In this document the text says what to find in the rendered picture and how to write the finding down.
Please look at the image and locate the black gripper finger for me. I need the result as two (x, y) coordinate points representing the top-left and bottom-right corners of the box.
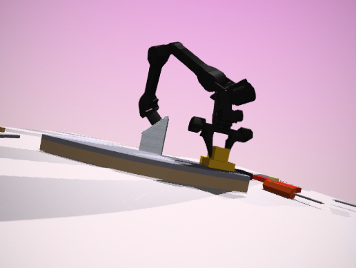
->
(224, 134), (241, 150)
(200, 128), (214, 157)

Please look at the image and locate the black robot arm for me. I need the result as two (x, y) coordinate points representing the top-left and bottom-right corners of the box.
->
(138, 41), (256, 125)

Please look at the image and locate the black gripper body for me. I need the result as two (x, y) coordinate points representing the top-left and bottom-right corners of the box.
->
(188, 104), (253, 142)

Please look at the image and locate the grey and brown panel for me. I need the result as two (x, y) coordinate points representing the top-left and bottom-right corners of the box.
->
(40, 134), (250, 193)

